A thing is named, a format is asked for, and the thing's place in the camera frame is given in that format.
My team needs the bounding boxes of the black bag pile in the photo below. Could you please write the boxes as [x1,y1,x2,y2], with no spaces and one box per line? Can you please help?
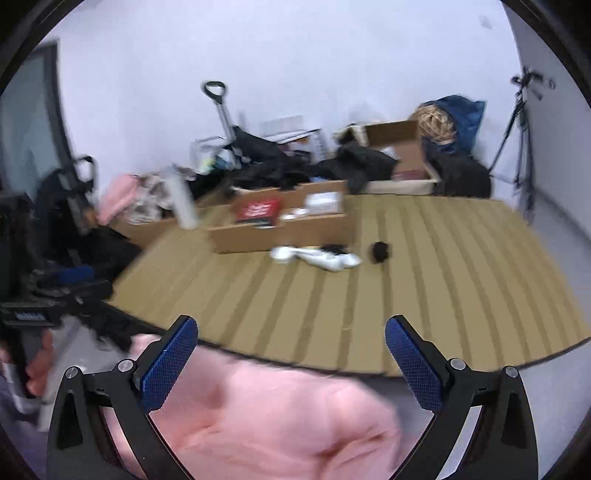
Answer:
[191,157,315,197]

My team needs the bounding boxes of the shallow cardboard tray box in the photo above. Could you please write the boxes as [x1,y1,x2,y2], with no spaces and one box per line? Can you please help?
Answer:
[206,180,356,254]

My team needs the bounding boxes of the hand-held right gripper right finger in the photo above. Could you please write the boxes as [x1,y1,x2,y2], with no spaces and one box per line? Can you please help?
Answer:
[385,315,539,480]

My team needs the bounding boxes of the pink padded jacket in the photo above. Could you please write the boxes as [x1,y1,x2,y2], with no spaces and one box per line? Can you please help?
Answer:
[104,335,402,480]

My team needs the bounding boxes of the person's left hand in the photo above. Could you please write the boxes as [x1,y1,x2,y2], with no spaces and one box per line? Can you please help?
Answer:
[25,330,55,398]

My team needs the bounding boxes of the lilac cloth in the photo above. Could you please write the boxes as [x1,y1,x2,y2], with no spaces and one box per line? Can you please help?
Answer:
[0,369,51,480]

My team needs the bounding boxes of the white wet wipes pack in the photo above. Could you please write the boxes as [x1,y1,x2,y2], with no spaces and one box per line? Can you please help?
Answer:
[305,191,345,215]

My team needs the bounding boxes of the black suitcase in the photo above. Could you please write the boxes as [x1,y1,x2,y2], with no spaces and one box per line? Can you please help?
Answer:
[422,141,492,199]

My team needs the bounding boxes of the printed product box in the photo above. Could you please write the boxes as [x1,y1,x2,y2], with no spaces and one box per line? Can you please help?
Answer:
[281,129,335,162]

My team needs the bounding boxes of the white round jar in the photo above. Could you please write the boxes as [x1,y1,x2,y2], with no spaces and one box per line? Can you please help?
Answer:
[270,246,301,265]

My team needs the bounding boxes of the black jacket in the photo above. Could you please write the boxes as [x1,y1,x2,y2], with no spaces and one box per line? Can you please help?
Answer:
[314,143,400,195]

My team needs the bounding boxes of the glass door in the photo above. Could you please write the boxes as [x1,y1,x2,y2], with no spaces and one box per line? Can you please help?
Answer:
[0,39,75,195]

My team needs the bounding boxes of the white thermos bottle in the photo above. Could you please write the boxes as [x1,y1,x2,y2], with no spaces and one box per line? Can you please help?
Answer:
[166,166,200,230]

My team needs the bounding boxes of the white squeeze tube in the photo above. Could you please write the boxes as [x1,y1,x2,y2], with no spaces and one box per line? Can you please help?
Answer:
[300,247,363,273]

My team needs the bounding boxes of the black fabric bag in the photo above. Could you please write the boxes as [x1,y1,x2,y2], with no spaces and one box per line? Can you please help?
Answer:
[231,124,287,162]

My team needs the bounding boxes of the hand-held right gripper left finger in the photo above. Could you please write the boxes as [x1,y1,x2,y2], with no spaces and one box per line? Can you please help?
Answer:
[46,315,199,480]

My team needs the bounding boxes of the blue bag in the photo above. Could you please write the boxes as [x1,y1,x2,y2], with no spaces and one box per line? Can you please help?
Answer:
[425,95,486,155]

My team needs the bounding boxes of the pink bag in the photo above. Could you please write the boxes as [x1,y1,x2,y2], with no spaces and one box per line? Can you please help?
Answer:
[98,174,141,224]

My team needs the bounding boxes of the black tripod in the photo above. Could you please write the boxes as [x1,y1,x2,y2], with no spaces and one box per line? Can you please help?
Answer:
[487,88,539,224]

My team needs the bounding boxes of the tall brown cardboard box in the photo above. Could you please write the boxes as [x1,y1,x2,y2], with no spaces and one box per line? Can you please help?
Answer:
[365,120,439,183]

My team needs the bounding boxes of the beige clothes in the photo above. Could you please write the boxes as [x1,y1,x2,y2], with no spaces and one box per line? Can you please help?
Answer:
[134,168,185,222]

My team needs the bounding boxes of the beige tote bag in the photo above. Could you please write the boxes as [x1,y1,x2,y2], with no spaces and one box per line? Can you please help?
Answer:
[335,124,370,146]

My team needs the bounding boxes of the beige flat bag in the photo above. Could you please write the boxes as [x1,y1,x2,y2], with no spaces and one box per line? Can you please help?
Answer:
[365,180,437,195]

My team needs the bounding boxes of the black trolley handle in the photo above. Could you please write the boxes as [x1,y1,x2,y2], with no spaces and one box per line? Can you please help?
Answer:
[202,80,241,144]

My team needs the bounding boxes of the black folding cart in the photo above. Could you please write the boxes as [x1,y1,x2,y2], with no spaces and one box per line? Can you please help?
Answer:
[0,156,141,352]

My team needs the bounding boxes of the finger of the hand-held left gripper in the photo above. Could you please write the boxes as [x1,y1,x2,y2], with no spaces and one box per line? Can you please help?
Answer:
[28,265,114,315]

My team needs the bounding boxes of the open cardboard box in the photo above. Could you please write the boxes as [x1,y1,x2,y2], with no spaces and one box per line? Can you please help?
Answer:
[108,189,232,247]

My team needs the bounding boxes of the red cardboard box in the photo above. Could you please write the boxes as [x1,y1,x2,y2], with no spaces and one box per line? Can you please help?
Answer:
[235,198,283,227]

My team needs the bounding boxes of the woven rattan ball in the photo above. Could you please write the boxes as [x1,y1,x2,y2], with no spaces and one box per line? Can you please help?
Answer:
[411,104,458,144]

